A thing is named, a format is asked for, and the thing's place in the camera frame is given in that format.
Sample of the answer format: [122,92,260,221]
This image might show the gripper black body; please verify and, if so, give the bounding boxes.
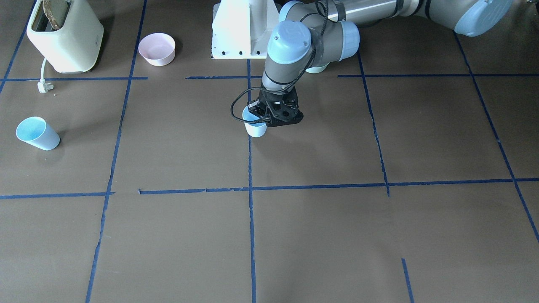
[248,88,304,127]

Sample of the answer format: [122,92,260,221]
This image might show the light blue cup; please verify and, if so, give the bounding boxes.
[242,106,267,138]
[16,117,61,150]

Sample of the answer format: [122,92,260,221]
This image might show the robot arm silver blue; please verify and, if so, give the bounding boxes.
[241,0,512,127]

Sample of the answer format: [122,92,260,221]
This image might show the mint green bowl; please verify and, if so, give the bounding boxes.
[306,63,329,74]

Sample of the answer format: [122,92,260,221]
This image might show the pink bowl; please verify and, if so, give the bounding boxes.
[137,32,176,66]

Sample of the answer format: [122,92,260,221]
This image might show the cream toaster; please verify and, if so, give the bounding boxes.
[26,0,104,74]

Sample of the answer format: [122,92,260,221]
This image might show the toast slice in toaster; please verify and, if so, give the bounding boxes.
[42,0,66,30]

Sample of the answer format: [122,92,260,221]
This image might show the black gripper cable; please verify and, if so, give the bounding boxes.
[230,0,330,124]

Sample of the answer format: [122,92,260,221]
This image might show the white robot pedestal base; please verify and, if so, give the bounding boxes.
[211,0,282,60]

